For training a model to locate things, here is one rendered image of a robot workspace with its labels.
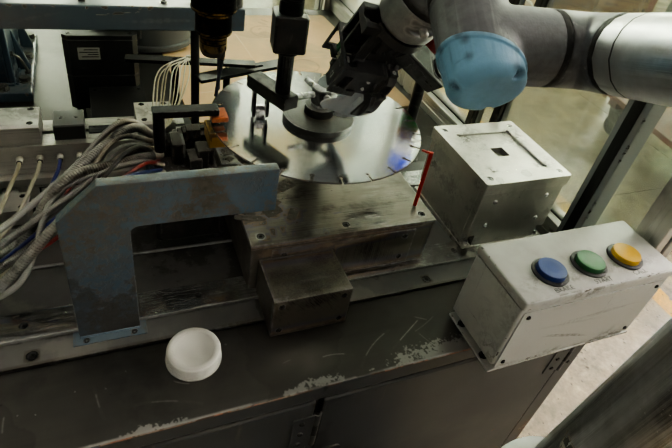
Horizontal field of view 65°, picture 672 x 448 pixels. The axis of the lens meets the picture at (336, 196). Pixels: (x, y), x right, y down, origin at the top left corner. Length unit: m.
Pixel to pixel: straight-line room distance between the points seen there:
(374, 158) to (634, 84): 0.38
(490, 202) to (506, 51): 0.46
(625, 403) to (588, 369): 1.68
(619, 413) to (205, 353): 0.53
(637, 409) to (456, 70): 0.30
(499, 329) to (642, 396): 0.48
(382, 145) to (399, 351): 0.30
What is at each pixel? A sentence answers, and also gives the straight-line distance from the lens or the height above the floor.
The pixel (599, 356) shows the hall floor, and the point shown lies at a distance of 2.07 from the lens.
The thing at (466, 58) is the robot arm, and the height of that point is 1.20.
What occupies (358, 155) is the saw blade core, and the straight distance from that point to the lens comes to 0.77.
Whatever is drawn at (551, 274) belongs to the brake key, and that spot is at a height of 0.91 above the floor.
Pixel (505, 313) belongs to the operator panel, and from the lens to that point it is 0.75.
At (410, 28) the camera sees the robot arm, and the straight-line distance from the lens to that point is 0.61.
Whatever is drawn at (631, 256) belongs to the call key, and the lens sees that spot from 0.87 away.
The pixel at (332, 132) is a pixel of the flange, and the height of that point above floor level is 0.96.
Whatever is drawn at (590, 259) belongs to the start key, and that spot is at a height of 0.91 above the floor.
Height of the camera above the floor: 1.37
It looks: 37 degrees down
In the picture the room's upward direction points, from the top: 12 degrees clockwise
